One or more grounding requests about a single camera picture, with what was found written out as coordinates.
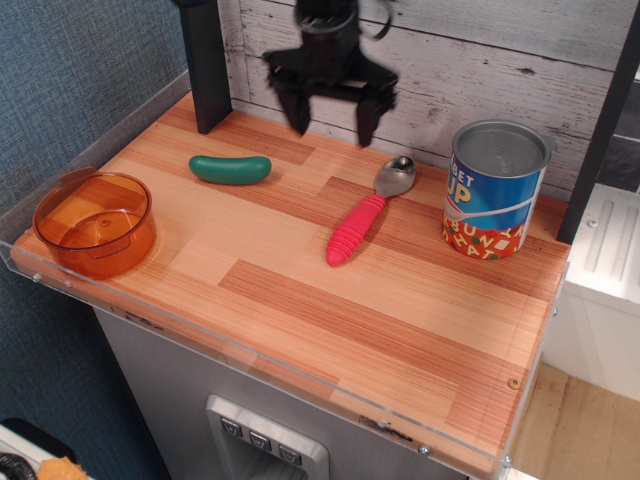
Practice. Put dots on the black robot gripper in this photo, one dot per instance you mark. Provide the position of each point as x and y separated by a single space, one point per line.
330 62

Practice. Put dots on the alphabet soup toy can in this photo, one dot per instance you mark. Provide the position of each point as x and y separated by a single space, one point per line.
495 175

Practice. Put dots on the green toy pickle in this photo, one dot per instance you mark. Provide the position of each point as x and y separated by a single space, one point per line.
231 171

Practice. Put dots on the orange transparent plastic pot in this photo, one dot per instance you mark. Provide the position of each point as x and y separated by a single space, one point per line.
97 224

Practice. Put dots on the grey toy fridge cabinet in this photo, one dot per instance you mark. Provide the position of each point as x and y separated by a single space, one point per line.
171 384

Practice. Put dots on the clear acrylic table guard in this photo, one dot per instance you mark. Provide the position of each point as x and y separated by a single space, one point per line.
411 337

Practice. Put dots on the white toy sink unit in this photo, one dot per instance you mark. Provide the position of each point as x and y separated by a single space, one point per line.
593 333

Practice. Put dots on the silver ice dispenser panel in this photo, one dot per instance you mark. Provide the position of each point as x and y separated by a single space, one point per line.
251 446

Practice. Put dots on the orange black object corner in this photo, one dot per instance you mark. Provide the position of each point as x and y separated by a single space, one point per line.
28 452

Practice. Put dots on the pink handled metal spoon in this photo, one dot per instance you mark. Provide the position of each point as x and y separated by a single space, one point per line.
395 178

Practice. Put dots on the dark grey left post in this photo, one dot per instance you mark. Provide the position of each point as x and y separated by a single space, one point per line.
207 66

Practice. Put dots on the dark grey post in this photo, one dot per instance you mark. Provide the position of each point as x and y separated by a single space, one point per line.
612 108
207 66

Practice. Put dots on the dark grey right post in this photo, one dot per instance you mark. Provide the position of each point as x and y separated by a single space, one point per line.
612 108

